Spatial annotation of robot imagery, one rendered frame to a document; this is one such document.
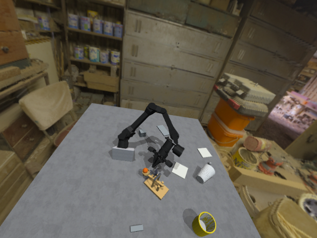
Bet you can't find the yellow cup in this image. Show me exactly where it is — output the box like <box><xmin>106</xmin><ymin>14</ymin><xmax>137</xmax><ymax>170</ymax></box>
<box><xmin>192</xmin><ymin>212</ymin><xmax>216</xmax><ymax>237</ymax></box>

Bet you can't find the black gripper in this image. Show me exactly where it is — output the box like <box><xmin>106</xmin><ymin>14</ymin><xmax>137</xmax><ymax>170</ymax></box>
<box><xmin>148</xmin><ymin>146</ymin><xmax>173</xmax><ymax>168</ymax></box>

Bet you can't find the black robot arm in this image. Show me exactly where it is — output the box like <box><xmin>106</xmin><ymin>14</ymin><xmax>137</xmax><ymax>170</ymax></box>
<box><xmin>117</xmin><ymin>103</ymin><xmax>185</xmax><ymax>157</ymax></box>

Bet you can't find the white paper cup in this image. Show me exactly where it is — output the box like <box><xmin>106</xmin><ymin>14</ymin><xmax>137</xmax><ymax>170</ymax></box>
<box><xmin>196</xmin><ymin>164</ymin><xmax>215</xmax><ymax>183</ymax></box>

